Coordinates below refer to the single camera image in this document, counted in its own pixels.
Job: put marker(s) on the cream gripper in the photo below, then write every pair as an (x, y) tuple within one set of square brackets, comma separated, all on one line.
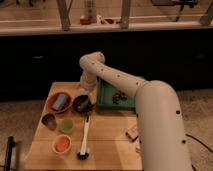
[(88, 84)]

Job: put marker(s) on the white handled brush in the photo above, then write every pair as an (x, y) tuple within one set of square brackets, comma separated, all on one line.
[(83, 154)]

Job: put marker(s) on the small bowl with orange contents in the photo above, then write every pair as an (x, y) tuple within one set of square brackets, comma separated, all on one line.
[(61, 144)]

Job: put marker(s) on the metal cup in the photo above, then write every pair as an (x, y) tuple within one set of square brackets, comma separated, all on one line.
[(49, 121)]

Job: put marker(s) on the small wooden block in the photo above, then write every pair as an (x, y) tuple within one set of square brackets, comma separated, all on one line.
[(137, 147)]

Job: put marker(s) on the grey blue cup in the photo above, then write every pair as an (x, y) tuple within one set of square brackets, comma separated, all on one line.
[(60, 102)]

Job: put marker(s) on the red object on shelf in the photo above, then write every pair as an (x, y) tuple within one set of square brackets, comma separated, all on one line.
[(84, 21)]

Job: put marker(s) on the black pole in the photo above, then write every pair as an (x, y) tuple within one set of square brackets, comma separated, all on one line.
[(8, 156)]

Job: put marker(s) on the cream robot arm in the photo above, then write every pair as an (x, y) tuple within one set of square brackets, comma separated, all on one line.
[(160, 124)]

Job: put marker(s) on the green cup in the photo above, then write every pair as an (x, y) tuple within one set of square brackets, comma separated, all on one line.
[(66, 126)]

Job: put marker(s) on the white object on shelf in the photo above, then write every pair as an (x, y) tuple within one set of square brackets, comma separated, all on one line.
[(108, 21)]

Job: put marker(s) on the dark purple bowl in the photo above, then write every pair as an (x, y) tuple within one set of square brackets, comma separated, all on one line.
[(82, 104)]

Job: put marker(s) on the green tray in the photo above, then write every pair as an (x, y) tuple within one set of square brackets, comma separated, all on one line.
[(105, 92)]

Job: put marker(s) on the dark items in tray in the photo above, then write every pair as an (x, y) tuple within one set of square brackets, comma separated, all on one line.
[(119, 96)]

